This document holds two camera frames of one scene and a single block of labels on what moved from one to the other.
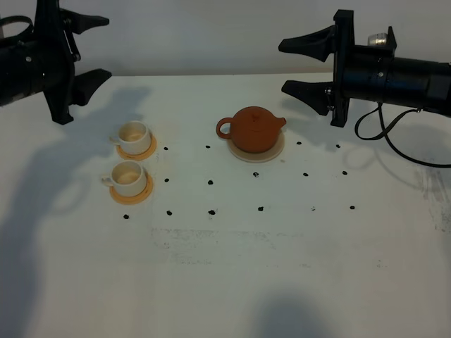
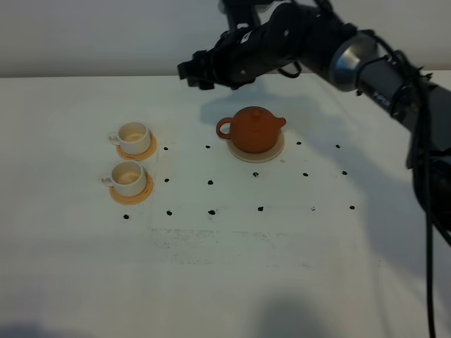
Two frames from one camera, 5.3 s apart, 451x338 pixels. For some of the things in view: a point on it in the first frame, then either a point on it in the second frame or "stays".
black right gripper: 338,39 to 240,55
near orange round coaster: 126,200 stays
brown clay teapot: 253,129 stays
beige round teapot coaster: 264,156 stays
